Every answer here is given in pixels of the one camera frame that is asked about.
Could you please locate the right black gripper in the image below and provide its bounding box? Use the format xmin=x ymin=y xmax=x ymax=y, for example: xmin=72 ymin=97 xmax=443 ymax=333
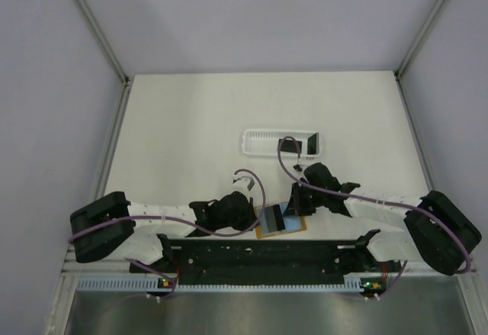
xmin=284 ymin=182 xmax=326 ymax=217

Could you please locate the orange leather card holder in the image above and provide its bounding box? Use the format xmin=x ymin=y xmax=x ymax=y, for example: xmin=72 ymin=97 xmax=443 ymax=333
xmin=255 ymin=202 xmax=307 ymax=239

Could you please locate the dark credit card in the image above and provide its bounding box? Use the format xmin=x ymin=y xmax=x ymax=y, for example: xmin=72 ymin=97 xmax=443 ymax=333
xmin=278 ymin=137 xmax=303 ymax=154
xmin=307 ymin=133 xmax=320 ymax=156
xmin=260 ymin=205 xmax=285 ymax=236

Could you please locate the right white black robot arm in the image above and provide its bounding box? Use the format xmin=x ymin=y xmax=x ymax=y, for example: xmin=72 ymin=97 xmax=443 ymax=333
xmin=285 ymin=163 xmax=482 ymax=275

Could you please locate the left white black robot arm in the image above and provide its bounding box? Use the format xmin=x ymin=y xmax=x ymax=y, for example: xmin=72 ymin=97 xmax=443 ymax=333
xmin=69 ymin=191 xmax=258 ymax=272

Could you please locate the clear plastic card tray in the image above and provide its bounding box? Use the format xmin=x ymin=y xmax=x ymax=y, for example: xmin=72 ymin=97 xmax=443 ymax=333
xmin=241 ymin=129 xmax=324 ymax=159

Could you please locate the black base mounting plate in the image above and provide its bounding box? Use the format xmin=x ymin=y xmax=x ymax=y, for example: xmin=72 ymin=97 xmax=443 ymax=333
xmin=151 ymin=240 xmax=400 ymax=285

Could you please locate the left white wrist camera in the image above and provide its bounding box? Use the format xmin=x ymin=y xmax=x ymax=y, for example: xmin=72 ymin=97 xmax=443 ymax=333
xmin=232 ymin=173 xmax=255 ymax=194

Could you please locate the grey slotted cable duct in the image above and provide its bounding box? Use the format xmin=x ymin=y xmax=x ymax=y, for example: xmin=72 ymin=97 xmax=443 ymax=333
xmin=78 ymin=275 xmax=384 ymax=294

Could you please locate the aluminium front rail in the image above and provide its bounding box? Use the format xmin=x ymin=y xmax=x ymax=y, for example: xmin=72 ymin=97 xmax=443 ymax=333
xmin=62 ymin=246 xmax=130 ymax=273

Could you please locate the right aluminium frame post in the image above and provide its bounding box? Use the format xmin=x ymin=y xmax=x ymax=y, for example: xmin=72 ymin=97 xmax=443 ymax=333
xmin=394 ymin=0 xmax=450 ymax=82

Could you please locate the aluminium frame post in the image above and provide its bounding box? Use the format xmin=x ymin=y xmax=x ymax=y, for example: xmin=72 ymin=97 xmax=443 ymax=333
xmin=394 ymin=0 xmax=450 ymax=82
xmin=73 ymin=0 xmax=130 ymax=85

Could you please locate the left aluminium frame post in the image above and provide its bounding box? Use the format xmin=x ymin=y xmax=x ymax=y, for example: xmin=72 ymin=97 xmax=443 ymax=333
xmin=73 ymin=0 xmax=130 ymax=85

